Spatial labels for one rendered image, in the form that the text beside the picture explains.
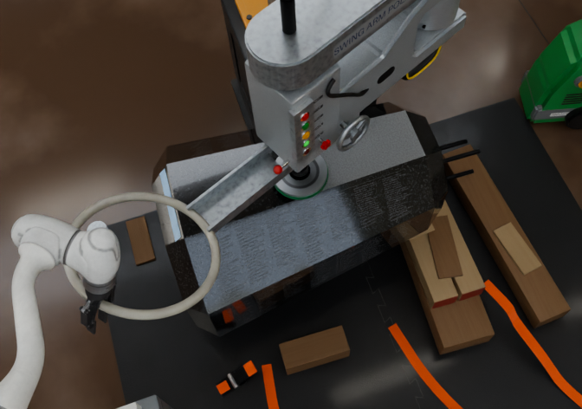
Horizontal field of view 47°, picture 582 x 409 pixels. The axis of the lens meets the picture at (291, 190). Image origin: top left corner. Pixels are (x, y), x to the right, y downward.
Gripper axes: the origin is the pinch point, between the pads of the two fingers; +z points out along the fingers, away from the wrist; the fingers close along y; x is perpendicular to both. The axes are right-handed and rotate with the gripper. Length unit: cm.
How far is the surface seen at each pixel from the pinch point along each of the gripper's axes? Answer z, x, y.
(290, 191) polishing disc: -3, -19, 84
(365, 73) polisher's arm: -61, -27, 92
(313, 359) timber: 76, -57, 78
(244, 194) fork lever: -14, -11, 61
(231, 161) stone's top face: 4, 9, 88
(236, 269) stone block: 27, -16, 62
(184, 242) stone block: 19, 4, 54
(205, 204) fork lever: -10, -2, 52
